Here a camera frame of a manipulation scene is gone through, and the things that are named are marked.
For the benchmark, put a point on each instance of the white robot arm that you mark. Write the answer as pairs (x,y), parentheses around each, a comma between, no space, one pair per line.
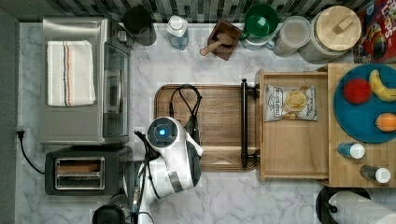
(178,167)

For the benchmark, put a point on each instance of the large wooden cutting board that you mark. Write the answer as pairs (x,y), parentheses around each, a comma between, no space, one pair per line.
(218,118)

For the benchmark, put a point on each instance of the brown wooden utensil holder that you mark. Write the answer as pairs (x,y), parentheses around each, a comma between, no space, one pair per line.
(224,51)

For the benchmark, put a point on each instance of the wooden spoon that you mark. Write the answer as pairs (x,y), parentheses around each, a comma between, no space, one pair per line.
(223,39)

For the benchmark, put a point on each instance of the chips bag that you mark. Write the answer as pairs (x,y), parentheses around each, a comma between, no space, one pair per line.
(291,103)

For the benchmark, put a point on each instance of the white blue bottle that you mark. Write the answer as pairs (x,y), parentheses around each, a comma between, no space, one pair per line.
(177,30)

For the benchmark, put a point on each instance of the stainless steel toaster oven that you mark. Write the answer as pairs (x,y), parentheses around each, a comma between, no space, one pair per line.
(106,120)

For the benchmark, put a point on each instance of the light blue mug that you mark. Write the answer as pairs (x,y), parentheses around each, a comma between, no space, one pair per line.
(254,45)

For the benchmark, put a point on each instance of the wooden drawer box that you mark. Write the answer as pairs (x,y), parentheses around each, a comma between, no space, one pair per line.
(307,149)

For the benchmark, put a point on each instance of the black round container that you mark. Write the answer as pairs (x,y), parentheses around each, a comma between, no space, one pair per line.
(139,24)

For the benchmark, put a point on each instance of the green mug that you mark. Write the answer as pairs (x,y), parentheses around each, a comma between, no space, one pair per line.
(260,22)

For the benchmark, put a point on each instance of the clear plastic grain container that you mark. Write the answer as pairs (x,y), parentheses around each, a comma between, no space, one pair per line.
(293,34)

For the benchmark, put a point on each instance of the glass french press black lid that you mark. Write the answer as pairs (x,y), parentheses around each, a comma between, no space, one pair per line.
(116,211)

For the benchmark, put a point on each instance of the white striped folded towel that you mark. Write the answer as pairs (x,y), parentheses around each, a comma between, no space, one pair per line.
(70,73)

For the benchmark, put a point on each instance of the grey two-slot toaster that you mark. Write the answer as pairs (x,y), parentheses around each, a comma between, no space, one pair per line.
(88,171)

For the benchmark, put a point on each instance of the black paper towel holder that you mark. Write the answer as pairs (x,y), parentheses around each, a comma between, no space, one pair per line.
(324,210)

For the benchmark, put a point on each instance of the red apple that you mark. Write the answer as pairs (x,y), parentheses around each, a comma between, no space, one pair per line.
(357,91)

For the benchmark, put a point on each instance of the glass jar with wooden lid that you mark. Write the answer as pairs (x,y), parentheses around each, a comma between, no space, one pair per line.
(334,31)

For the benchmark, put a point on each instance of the teal plate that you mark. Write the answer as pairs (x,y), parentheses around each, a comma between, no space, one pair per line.
(359,120)

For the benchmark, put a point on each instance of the blue shaker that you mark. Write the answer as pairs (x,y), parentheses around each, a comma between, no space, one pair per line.
(351,150)

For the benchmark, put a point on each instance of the white paper towel roll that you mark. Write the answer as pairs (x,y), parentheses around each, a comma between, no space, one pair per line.
(355,209)

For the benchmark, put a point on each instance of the yellow banana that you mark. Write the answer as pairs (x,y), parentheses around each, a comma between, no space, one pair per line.
(379,89)

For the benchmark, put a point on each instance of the orange fruit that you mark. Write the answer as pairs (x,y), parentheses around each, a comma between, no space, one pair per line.
(386,122)

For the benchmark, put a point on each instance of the red cereal box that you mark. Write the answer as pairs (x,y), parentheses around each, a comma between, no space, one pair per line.
(378,33)

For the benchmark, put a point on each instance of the grey shaker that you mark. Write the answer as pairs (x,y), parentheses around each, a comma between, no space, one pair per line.
(379,174)

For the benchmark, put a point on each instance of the black drawer handle bar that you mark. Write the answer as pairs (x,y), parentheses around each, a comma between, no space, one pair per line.
(248,125)

